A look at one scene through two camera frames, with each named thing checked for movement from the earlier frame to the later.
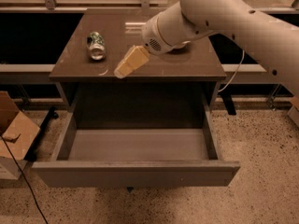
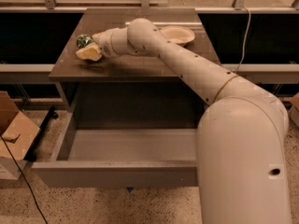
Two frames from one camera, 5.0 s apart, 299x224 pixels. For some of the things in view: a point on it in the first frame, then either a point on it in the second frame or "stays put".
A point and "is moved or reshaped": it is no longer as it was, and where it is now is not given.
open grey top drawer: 129,158 stays put
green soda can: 96,46 is moved or reshaped
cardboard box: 20,133 stays put
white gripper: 150,37 to 104,45
